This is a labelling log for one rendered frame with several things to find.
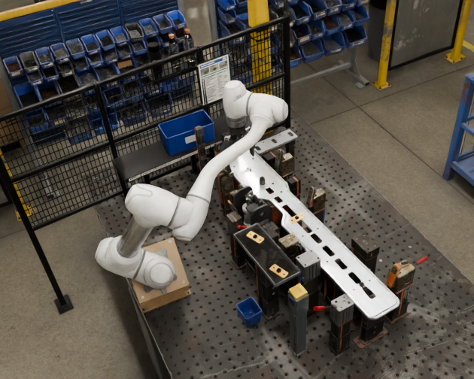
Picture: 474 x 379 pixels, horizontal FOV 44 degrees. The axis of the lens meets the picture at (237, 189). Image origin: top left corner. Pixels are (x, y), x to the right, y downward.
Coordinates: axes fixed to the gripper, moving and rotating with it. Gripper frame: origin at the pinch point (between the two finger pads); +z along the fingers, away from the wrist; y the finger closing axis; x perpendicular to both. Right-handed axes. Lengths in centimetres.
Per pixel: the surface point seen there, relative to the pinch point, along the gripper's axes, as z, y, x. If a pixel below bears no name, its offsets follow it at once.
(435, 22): 97, 310, 167
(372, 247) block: 43, 42, -50
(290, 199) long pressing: 46, 30, 3
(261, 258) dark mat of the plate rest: 30.1, -12.0, -35.6
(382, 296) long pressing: 46, 28, -74
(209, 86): 19, 31, 90
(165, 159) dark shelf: 43, -13, 71
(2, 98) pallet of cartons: 91, -74, 285
